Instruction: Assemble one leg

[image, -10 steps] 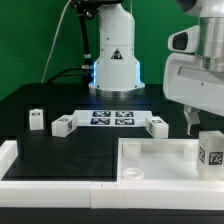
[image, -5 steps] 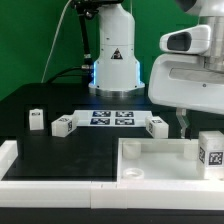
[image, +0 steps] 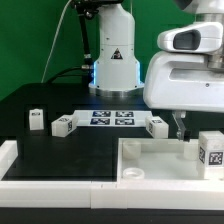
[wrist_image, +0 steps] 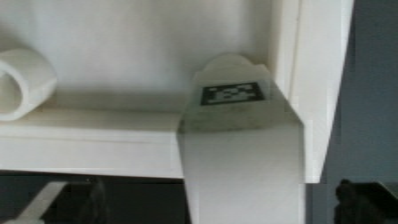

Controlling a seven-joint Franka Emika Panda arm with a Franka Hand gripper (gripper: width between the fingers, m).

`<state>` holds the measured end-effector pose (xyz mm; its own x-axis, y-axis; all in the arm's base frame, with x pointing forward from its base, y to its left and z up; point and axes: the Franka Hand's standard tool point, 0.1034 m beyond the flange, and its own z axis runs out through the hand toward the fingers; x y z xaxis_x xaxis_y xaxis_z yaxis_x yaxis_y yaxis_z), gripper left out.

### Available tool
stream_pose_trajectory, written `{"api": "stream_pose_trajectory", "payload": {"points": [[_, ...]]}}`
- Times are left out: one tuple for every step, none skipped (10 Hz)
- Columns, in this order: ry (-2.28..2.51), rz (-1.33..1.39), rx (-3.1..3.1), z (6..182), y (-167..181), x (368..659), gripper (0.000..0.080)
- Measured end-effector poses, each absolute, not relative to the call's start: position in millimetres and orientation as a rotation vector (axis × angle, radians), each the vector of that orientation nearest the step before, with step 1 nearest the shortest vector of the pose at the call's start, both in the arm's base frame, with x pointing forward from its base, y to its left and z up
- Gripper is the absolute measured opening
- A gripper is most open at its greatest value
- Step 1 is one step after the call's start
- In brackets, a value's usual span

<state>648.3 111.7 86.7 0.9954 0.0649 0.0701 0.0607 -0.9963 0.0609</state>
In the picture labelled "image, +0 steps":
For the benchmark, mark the white marker base plate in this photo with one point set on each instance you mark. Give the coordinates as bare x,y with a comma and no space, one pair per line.
112,118

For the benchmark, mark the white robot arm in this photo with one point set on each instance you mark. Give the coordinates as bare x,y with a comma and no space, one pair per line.
116,71

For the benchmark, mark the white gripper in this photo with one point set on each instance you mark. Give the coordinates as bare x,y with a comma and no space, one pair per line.
179,76

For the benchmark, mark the white obstacle fence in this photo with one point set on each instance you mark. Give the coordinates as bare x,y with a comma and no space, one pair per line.
121,194

